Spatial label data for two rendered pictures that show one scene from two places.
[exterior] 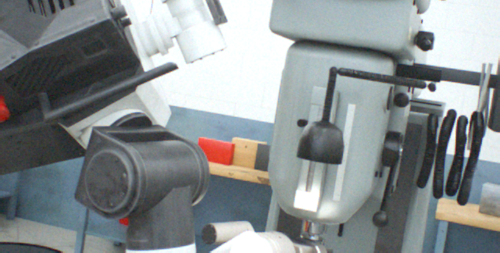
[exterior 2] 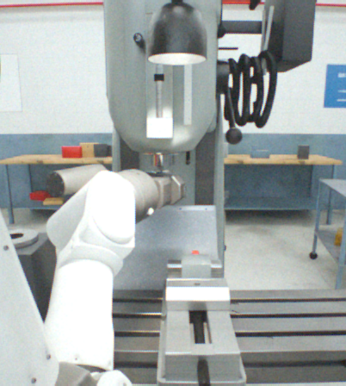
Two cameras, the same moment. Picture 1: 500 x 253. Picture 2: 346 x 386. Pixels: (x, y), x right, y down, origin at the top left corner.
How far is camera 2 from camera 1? 78 cm
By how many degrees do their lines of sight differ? 18
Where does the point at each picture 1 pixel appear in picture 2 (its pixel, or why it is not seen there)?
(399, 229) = (211, 158)
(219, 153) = (74, 152)
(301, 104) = (132, 24)
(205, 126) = (64, 141)
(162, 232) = not seen: outside the picture
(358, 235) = (182, 168)
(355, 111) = not seen: hidden behind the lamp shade
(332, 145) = (196, 28)
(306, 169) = (153, 93)
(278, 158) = (118, 92)
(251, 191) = not seen: hidden behind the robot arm
